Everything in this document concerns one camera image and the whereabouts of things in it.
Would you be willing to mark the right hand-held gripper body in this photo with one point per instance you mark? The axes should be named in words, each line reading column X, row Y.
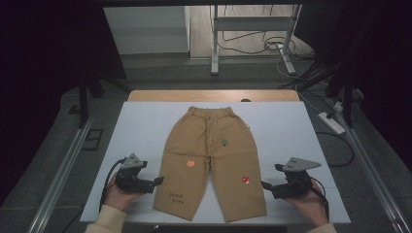
column 296, row 184

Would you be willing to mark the person's right hand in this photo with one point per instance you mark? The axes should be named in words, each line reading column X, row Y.
column 311, row 205

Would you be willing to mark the white power strip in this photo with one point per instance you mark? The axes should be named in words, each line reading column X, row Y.
column 332, row 123

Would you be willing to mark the dark floor plate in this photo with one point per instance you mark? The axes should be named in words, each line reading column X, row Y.
column 93, row 139

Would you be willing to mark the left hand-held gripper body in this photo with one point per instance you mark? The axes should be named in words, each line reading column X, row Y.
column 129, row 181

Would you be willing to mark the silver metal rail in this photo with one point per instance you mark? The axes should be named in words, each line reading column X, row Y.
column 61, row 174
column 372, row 168

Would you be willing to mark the black table grommet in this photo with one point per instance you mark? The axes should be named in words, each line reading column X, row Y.
column 245, row 100

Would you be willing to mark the black metal stand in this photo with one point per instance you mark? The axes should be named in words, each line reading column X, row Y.
column 83, row 97
column 347, row 97

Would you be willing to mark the tan pants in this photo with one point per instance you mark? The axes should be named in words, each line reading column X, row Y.
column 210, row 145

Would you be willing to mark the white metal stand frame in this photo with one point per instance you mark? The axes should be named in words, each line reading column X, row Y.
column 249, row 23

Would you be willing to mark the person's left hand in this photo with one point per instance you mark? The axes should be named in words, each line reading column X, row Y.
column 118, row 199

